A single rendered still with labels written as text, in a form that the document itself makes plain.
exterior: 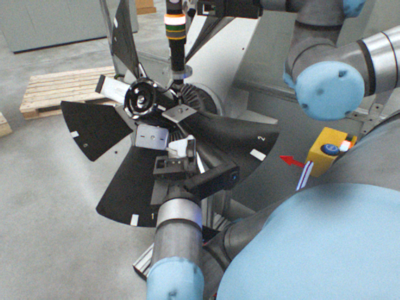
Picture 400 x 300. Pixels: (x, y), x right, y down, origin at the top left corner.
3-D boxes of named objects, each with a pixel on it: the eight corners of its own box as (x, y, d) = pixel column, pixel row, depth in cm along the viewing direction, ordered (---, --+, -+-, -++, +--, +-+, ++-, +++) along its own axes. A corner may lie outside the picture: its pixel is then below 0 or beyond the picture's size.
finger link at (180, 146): (169, 128, 57) (165, 155, 51) (194, 125, 57) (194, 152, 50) (171, 138, 60) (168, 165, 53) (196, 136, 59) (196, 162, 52)
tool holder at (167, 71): (166, 65, 64) (162, 22, 58) (193, 65, 64) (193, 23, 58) (161, 79, 57) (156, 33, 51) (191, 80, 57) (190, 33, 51)
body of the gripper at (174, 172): (156, 153, 51) (147, 198, 41) (198, 149, 50) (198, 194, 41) (163, 178, 55) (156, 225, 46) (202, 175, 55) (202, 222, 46)
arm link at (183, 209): (199, 216, 37) (204, 245, 43) (199, 193, 41) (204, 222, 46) (150, 219, 38) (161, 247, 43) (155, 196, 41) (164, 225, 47)
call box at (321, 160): (315, 150, 90) (325, 125, 83) (345, 161, 85) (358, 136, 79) (300, 174, 80) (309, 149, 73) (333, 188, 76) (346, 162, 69)
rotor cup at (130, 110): (152, 89, 81) (122, 74, 70) (190, 87, 74) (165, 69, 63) (146, 133, 80) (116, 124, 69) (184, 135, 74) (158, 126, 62)
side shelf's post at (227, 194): (224, 215, 185) (233, 120, 131) (228, 218, 183) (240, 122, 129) (221, 219, 182) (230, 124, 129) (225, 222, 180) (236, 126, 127)
